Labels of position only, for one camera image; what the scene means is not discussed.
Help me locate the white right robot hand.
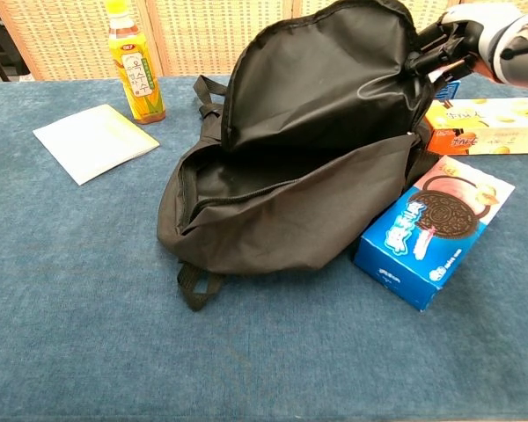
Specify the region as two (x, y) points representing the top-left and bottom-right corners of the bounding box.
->
(404, 2), (528, 84)

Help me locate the yellow corn tea bottle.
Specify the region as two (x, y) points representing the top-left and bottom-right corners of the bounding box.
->
(104, 0), (166, 126)

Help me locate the black fabric backpack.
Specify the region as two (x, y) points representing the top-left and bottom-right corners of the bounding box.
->
(156, 0), (441, 312)

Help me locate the blue tablecloth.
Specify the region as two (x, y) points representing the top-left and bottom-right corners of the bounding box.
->
(0, 72), (528, 422)

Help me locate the slim blue Oreo box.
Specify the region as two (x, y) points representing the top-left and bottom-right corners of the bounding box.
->
(433, 78), (462, 102)

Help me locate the orange biscuit stick box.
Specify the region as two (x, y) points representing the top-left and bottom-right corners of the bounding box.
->
(423, 97), (528, 156)

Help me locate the pale yellow packet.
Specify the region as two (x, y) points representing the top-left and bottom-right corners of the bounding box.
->
(32, 103), (161, 186)

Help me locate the large blue Oreo box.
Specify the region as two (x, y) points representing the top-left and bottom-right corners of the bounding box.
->
(352, 154), (517, 313)

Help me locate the wicker folding screen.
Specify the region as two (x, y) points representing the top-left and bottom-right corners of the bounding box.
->
(0, 0), (528, 82)

